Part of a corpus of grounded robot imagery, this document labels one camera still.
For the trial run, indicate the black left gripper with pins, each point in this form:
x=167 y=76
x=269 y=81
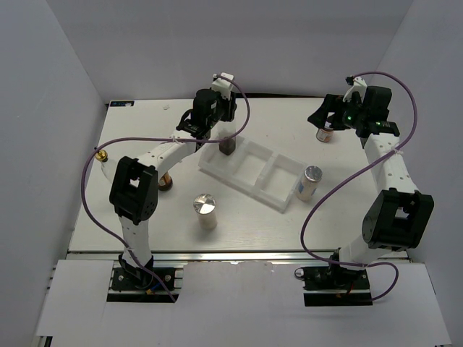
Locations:
x=231 y=106

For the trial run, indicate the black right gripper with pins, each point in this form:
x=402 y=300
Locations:
x=330 y=104

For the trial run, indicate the small jar white lid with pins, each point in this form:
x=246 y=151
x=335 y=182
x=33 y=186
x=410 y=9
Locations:
x=325 y=134

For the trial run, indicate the glass bottle dark sauce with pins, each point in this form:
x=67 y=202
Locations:
x=225 y=132

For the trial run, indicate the blue-label jar silver lid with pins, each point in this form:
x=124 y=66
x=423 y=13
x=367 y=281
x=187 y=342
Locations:
x=308 y=183

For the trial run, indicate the red-lid brown sauce jar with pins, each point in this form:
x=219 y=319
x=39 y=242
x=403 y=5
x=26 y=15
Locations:
x=165 y=183

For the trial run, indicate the white jar silver lid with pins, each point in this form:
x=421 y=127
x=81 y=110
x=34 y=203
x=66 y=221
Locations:
x=205 y=208

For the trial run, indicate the clear glass bottle gold cap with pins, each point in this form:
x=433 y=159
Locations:
x=108 y=165

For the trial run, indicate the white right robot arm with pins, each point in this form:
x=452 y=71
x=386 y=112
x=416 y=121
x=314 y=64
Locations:
x=398 y=217

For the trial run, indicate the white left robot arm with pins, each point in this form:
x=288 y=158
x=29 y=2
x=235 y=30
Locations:
x=134 y=191

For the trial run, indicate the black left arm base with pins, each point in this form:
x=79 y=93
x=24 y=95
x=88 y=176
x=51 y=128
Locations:
x=126 y=288

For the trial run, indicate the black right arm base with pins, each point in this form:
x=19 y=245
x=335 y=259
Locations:
x=334 y=286

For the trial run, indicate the white three-compartment organizer tray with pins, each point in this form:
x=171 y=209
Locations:
x=260 y=172

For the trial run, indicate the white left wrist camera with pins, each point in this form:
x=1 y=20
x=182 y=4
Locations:
x=222 y=83

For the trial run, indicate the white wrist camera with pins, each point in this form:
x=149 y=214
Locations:
x=357 y=86
x=222 y=83

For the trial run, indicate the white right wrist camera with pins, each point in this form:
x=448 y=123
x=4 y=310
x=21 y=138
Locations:
x=357 y=86

